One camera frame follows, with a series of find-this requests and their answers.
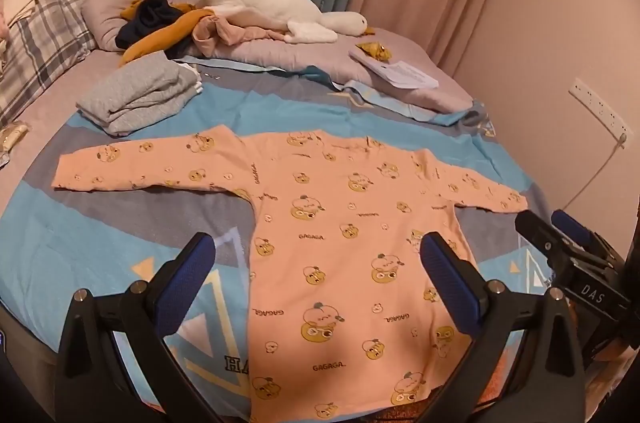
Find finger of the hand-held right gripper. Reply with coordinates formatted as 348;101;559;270
551;209;627;267
515;210;601;274

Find blue patterned bedsheet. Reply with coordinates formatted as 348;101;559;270
0;53;556;423

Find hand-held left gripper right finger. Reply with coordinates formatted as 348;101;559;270
420;232;586;423

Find folded grey clothes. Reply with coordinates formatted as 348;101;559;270
75;53;203;138

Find white cable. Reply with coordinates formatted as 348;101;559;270
562;138;623;211

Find pink printed baby shirt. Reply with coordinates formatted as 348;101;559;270
52;125;531;419

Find small yellow plush toy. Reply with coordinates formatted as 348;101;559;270
355;42;393;62

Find lilac quilt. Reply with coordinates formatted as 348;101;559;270
80;0;476;114

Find white power strip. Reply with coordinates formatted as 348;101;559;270
568;78;630;148

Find small gold packet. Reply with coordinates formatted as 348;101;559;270
0;123;28;154

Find white clothes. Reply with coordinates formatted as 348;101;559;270
0;0;41;24

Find navy cloth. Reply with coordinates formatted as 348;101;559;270
115;0;197;54

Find plaid pillow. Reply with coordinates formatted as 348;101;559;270
0;0;138;126

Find crumpled pink clothes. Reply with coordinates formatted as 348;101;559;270
192;15;286;56

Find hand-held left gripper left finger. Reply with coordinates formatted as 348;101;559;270
55;232;216;423

